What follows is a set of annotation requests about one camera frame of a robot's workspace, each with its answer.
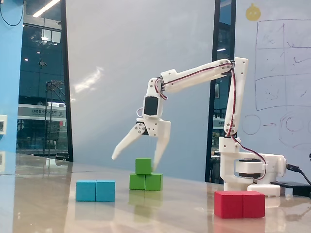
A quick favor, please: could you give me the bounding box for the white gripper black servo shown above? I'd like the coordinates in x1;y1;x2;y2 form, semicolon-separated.
111;117;171;172

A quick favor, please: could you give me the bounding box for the small green wooden cube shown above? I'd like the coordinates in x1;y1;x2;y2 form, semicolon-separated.
135;158;153;175

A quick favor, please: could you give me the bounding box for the long green wooden block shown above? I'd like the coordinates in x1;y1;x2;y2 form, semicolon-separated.
129;173;164;192

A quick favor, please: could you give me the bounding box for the long blue wooden block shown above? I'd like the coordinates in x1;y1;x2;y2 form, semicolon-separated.
75;179;116;202

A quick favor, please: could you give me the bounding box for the long red wooden block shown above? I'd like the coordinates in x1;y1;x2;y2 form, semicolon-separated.
213;190;266;219

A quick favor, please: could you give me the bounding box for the whiteboard with marker drawings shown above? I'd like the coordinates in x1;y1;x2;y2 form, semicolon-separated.
233;0;311;195

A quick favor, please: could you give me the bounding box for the flat black box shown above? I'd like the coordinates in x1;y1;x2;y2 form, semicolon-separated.
270;181;311;197

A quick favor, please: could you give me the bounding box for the yellow round sticker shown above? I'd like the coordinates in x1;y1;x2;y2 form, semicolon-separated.
245;2;261;21

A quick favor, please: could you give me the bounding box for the black window frame post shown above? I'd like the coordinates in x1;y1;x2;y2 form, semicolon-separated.
205;0;237;184
60;0;74;163

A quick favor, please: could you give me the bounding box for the white wall socket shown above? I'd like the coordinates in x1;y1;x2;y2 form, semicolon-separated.
0;115;8;134

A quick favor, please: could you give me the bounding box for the black power cable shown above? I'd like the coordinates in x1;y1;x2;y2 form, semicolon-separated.
286;164;311;185

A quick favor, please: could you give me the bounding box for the thin black hanging cable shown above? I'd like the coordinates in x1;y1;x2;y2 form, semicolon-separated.
0;0;26;26

